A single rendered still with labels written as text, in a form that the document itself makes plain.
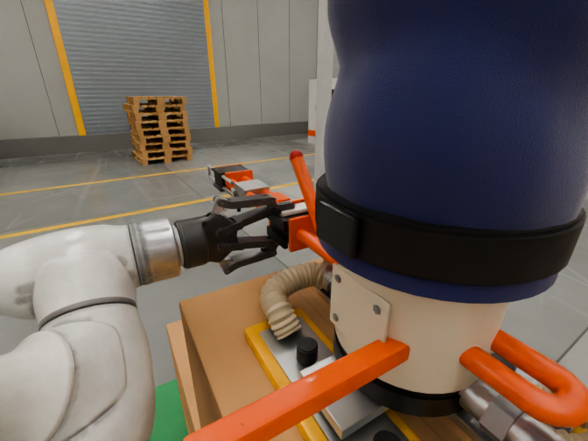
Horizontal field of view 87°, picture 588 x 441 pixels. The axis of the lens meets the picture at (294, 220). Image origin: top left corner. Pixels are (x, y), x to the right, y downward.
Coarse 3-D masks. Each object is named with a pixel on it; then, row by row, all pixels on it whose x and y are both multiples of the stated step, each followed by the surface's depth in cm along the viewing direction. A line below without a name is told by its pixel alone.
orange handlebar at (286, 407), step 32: (320, 256) 46; (384, 352) 27; (480, 352) 27; (512, 352) 27; (288, 384) 24; (320, 384) 24; (352, 384) 25; (512, 384) 24; (544, 384) 26; (576, 384) 24; (224, 416) 22; (256, 416) 21; (288, 416) 22; (544, 416) 22; (576, 416) 22
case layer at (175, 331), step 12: (168, 324) 125; (180, 324) 125; (168, 336) 123; (180, 336) 119; (180, 348) 113; (180, 360) 108; (180, 372) 104; (180, 384) 109; (192, 384) 99; (180, 396) 136; (192, 396) 95; (192, 408) 92; (192, 420) 89
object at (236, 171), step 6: (222, 168) 82; (228, 168) 82; (234, 168) 82; (240, 168) 82; (246, 168) 82; (228, 174) 78; (234, 174) 79; (240, 174) 79; (246, 174) 80; (252, 174) 81; (240, 180) 80; (228, 186) 79
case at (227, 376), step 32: (224, 288) 58; (256, 288) 58; (192, 320) 50; (224, 320) 50; (256, 320) 50; (320, 320) 50; (192, 352) 50; (224, 352) 44; (224, 384) 40; (256, 384) 40; (416, 416) 36
